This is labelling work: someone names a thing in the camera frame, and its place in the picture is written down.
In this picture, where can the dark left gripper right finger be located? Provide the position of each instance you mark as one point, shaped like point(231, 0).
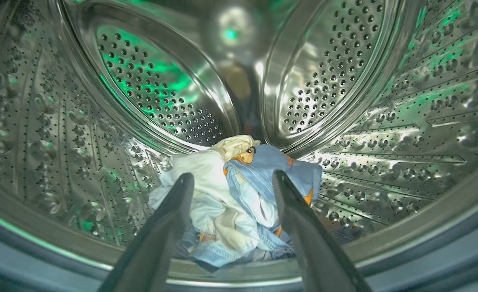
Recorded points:
point(312, 243)

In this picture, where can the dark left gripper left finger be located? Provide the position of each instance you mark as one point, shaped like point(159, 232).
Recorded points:
point(153, 243)

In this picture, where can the blue garment with cream lining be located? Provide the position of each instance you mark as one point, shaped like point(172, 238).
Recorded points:
point(200, 190)

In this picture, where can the blue fox print garment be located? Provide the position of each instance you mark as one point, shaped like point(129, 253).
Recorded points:
point(271, 166)

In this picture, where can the stainless steel washing machine drum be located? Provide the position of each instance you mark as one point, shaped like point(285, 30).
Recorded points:
point(385, 121)

